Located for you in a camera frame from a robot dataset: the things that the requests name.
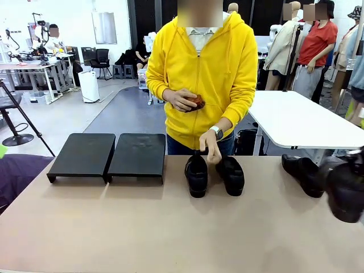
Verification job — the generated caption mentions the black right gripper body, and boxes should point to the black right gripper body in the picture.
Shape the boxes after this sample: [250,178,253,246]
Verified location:
[345,145,364,173]

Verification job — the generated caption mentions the black pointed leather shoe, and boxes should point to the black pointed leather shoe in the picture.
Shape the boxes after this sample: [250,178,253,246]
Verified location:
[281,154,325,198]
[318,155,364,224]

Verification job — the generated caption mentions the black leather strap shoe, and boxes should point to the black leather strap shoe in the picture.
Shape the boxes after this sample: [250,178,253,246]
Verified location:
[184,154,208,199]
[215,155,246,197]

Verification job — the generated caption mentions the brown wooden shoe brush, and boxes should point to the brown wooden shoe brush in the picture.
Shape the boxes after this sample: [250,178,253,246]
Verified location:
[181,94,206,113]

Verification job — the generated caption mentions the person's right forearm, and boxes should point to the person's right forearm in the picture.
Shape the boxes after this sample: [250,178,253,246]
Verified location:
[145,72,171,105]

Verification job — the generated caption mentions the person's left forearm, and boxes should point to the person's left forearm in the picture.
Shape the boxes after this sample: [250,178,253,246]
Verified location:
[210,85,258,134]

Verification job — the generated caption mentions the black metal shoe stand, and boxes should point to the black metal shoe stand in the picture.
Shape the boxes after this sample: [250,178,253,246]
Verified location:
[46,133,117,184]
[106,133,167,185]

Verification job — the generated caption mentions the person's left hand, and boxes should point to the person's left hand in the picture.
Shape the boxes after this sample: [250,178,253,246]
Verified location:
[198,130,224,165]

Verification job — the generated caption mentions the person's right hand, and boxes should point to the person's right hand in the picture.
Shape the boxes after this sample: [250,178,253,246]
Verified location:
[163,88,198,113]

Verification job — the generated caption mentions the black bar stool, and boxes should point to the black bar stool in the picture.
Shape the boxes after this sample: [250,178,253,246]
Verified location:
[0,95,35,147]

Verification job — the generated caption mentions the black tripod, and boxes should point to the black tripod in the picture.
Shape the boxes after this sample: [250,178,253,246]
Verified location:
[0,80,56,158]

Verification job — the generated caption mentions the clear storage box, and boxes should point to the clear storage box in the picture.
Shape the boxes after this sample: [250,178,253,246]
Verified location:
[22,90,52,105]

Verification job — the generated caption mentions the white folding table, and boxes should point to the white folding table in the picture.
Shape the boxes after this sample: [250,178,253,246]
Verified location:
[247,90,364,166]

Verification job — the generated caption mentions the grey workbench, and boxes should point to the grey workbench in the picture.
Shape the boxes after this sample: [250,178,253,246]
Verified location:
[0,53,76,99]

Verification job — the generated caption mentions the white air purifier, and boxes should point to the white air purifier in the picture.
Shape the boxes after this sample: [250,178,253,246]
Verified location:
[78,71,100,104]

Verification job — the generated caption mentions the black bag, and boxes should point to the black bag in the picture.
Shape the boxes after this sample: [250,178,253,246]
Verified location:
[234,129,258,156]

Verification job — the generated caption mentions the mannequin in red shirt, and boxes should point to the mannequin in red shirt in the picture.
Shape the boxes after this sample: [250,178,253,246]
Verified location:
[294,0,339,100]

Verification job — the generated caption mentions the seated person white shirt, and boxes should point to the seated person white shirt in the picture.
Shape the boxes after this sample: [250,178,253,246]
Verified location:
[45,24,65,53]

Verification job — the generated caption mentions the mannequin in beige jacket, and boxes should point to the mannequin in beige jacket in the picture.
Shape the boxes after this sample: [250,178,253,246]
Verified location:
[263,1,303,92]

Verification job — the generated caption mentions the black office chair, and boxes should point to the black office chair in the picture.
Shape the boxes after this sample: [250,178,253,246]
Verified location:
[90,48,112,81]

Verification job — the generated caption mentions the grey plastic stool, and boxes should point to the grey plastic stool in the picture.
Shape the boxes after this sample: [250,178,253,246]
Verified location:
[112,64,125,80]
[122,64,135,80]

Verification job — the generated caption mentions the white smartwatch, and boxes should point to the white smartwatch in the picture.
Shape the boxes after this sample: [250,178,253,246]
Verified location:
[209,126,225,140]

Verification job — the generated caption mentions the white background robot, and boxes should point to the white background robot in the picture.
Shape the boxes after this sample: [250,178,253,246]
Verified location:
[268,24,283,48]

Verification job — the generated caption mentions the person in yellow hoodie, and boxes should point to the person in yellow hoodie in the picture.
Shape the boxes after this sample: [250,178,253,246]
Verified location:
[145,0,259,156]

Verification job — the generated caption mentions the person in black shirt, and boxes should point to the person in black shirt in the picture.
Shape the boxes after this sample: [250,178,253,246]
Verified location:
[135,42,151,72]

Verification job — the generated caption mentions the grey wall panel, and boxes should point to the grey wall panel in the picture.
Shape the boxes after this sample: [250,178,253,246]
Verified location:
[91,11,118,45]

